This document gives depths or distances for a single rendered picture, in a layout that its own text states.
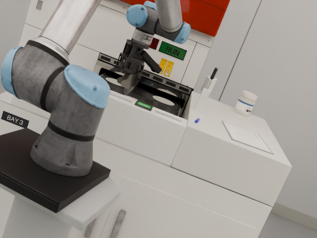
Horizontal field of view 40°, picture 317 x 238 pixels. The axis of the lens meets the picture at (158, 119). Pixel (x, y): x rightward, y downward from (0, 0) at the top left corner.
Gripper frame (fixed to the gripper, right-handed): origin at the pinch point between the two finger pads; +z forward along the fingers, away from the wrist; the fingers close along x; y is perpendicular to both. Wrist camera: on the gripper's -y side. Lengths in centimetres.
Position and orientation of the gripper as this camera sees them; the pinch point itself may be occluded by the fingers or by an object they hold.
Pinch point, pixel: (128, 92)
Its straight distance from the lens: 172.8
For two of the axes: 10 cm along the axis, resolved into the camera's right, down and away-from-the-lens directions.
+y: -8.1, -1.5, -5.7
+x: 4.7, 4.0, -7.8
